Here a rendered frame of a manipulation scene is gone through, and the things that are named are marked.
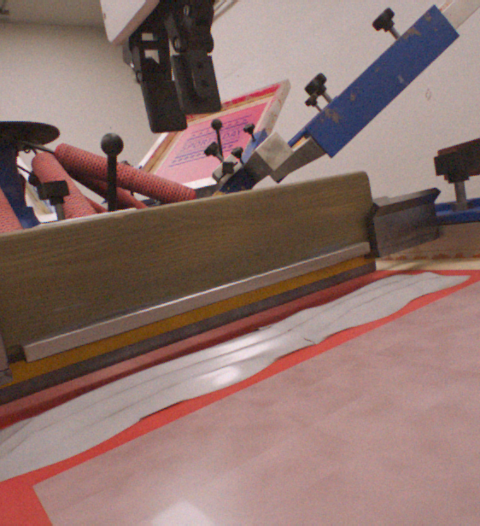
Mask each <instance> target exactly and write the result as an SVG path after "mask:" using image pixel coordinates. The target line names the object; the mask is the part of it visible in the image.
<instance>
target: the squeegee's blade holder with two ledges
mask: <svg viewBox="0 0 480 526"><path fill-rule="evenodd" d="M370 252H371V250H370V244H369V242H367V243H355V244H352V245H348V246H346V247H343V248H338V249H335V250H332V251H329V252H326V253H323V254H318V255H315V256H312V257H309V258H306V259H303V260H298V261H295V262H292V263H289V264H286V265H283V266H278V267H274V268H272V269H269V270H265V271H263V272H257V273H255V274H252V275H248V276H246V277H243V278H238V279H235V280H231V281H229V282H226V283H221V284H218V285H215V286H212V287H209V288H206V289H200V290H198V291H195V292H191V293H189V294H186V295H181V296H178V297H174V298H172V299H169V300H165V301H161V302H157V303H155V304H152V305H148V306H146V307H140V308H138V309H135V310H131V311H129V312H125V313H121V314H117V315H114V316H112V317H108V318H105V319H100V320H98V321H95V322H91V323H89V324H83V325H81V326H78V327H74V328H72V329H69V330H64V331H61V332H57V333H55V334H51V335H48V336H43V337H40V338H38V339H34V340H31V341H29V342H23V343H21V344H20V349H21V352H22V356H23V359H24V361H25V362H27V363H32V362H34V361H37V360H41V359H45V358H48V357H50V356H53V355H56V354H60V353H63V352H66V351H69V350H72V349H75V348H79V347H82V346H84V345H87V344H90V343H93V342H98V341H101V340H103V339H106V338H109V337H111V336H116V335H119V334H121V333H124V332H127V331H130V330H135V329H137V328H140V327H143V326H145V325H148V324H153V323H156V322H159V321H162V320H164V319H169V318H171V317H174V316H177V315H180V314H182V313H187V312H190V311H193V310H196V309H198V308H201V307H205V306H208V305H211V304H214V303H217V302H220V301H224V300H227V299H230V298H232V297H235V296H238V295H243V294H246V293H248V292H251V291H254V290H257V289H261V288H264V287H266V286H269V285H273V284H276V283H280V282H283V281H285V280H288V279H291V278H295V277H298V276H301V275H304V274H307V273H310V272H314V271H317V270H319V269H322V268H325V267H327V266H333V265H335V264H338V263H341V262H344V261H346V260H351V259H353V258H356V257H360V256H362V255H365V254H369V253H370Z"/></svg>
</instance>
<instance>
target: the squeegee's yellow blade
mask: <svg viewBox="0 0 480 526"><path fill-rule="evenodd" d="M373 261H375V259H365V257H364V255H362V256H360V257H356V258H353V259H351V260H346V261H344V262H341V263H338V264H335V265H333V266H327V267H325V268H322V269H319V270H317V271H314V272H310V273H307V274H304V275H301V276H298V277H295V278H291V279H288V280H285V281H283V282H280V283H276V284H273V285H269V286H266V287H264V288H261V289H257V290H254V291H251V292H248V293H246V294H243V295H238V296H235V297H232V298H230V299H227V300H224V301H220V302H217V303H214V304H211V305H208V306H205V307H201V308H198V309H196V310H193V311H190V312H187V313H182V314H180V315H177V316H174V317H171V318H169V319H164V320H162V321H159V322H156V323H153V324H148V325H145V326H143V327H140V328H137V329H135V330H130V331H127V332H124V333H121V334H119V335H116V336H111V337H109V338H106V339H103V340H101V341H98V342H93V343H90V344H87V345H84V346H82V347H79V348H75V349H72V350H69V351H66V352H63V353H60V354H56V355H53V356H50V357H48V358H45V359H41V360H37V361H34V362H32V363H27V362H25V361H24V360H22V361H19V362H15V363H13V364H10V365H9V369H10V370H11V372H12V376H13V379H14V381H13V382H12V383H7V384H4V385H2V386H0V389H1V388H4V387H7V386H9V385H12V384H15V383H19V382H22V381H25V380H27V379H29V378H32V377H36V376H39V375H42V374H45V373H47V372H50V371H54V370H57V369H60V368H62V367H64V366H67V365H71V364H74V363H77V362H80V361H82V360H85V359H89V358H92V357H95V356H98V355H100V354H104V353H107V352H109V351H112V350H115V349H117V348H122V347H124V346H127V345H130V344H133V343H135V342H140V341H142V340H144V339H147V338H150V337H152V336H157V335H160V334H162V333H165V332H168V331H170V330H175V329H177V328H180V327H182V326H185V325H188V324H192V323H195V322H197V321H200V320H203V319H207V318H210V317H213V316H215V315H218V314H221V313H224V312H227V311H230V310H232V309H235V308H238V307H242V306H245V305H248V304H250V303H253V302H256V301H260V300H262V299H265V298H267V297H270V296H273V295H277V294H280V293H283V292H285V291H288V290H291V289H295V288H298V287H300V286H302V285H305V284H308V283H312V282H315V281H318V280H320V279H323V278H328V277H330V276H333V275H336V274H338V273H340V272H345V271H347V270H350V269H353V268H355V267H358V266H363V265H365V264H368V263H371V262H373Z"/></svg>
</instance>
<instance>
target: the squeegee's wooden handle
mask: <svg viewBox="0 0 480 526"><path fill-rule="evenodd" d="M372 204H373V201H372V192H371V186H370V181H369V177H368V175H367V173H366V172H365V171H357V172H348V173H343V174H338V175H333V176H328V177H323V178H314V179H309V180H303V181H299V182H294V183H288V184H280V185H274V186H269V187H264V188H259V189H254V190H245V191H240V192H235V193H230V194H225V195H220V196H210V197H206V198H201V199H195V200H190V201H186V202H176V203H172V204H167V205H161V206H156V207H147V208H142V209H137V210H132V211H127V212H122V213H113V214H108V215H103V216H97V217H93V218H88V219H79V220H74V221H68V222H63V223H59V224H53V225H44V226H39V227H34V228H29V229H24V230H19V231H10V232H5V233H0V331H1V335H2V338H3V344H4V347H5V350H6V354H7V357H8V360H9V364H13V363H15V362H19V361H22V360H24V359H23V356H22V352H21V349H20V344H21V343H23V342H29V341H31V340H34V339H38V338H40V337H43V336H48V335H51V334H55V333H57V332H61V331H64V330H69V329H72V328H74V327H78V326H81V325H83V324H89V323H91V322H95V321H98V320H100V319H105V318H108V317H112V316H114V315H117V314H121V313H125V312H129V311H131V310H135V309H138V308H140V307H146V306H148V305H152V304H155V303H157V302H161V301H165V300H169V299H172V298H174V297H178V296H181V295H186V294H189V293H191V292H195V291H198V290H200V289H206V288H209V287H212V286H215V285H218V284H221V283H226V282H229V281H231V280H235V279H238V278H243V277H246V276H248V275H252V274H255V273H257V272H263V271H265V270H269V269H272V268H274V267H278V266H283V265H286V264H289V263H292V262H295V261H298V260H303V259H306V258H309V257H312V256H315V255H318V254H323V253H326V252H329V251H332V250H335V249H338V248H343V247H346V246H348V245H352V244H355V243H367V242H369V244H370V249H372V243H371V238H370V233H369V228H368V223H367V217H366V216H367V214H368V212H369V210H370V209H371V207H372Z"/></svg>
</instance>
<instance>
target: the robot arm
mask: <svg viewBox="0 0 480 526"><path fill-rule="evenodd" d="M100 1H101V6H102V14H103V19H104V23H105V27H106V32H107V35H108V40H109V42H110V43H111V44H112V45H113V46H121V45H122V44H123V61H124V63H125V64H126V65H128V66H129V67H131V68H132V70H133V72H134V73H135V74H136V80H137V82H138V84H139V85H140V86H141V90H142V94H143V101H144V105H145V108H146V113H147V116H148V121H149V128H150V130H151V131H152V132H153V133H154V134H157V133H167V132H183V131H184V130H186V129H187V128H188V124H187V119H186V115H196V114H217V113H218V112H219V111H221V109H222V104H221V100H220V93H219V88H218V84H217V79H216V75H215V71H214V64H213V59H212V56H208V54H210V53H212V52H213V50H214V39H213V36H212V33H211V27H212V23H213V18H214V6H213V5H214V3H215V0H100ZM142 33H151V36H152V39H153V40H142ZM169 41H171V44H172V46H173V50H174V51H175V52H176V53H179V55H172V56H170V47H169ZM146 50H158V58H159V64H158V63H157V62H156V60H155V59H154V58H153V57H152V56H146V55H145V51H146ZM172 70H173V72H172ZM173 77H174V80H173Z"/></svg>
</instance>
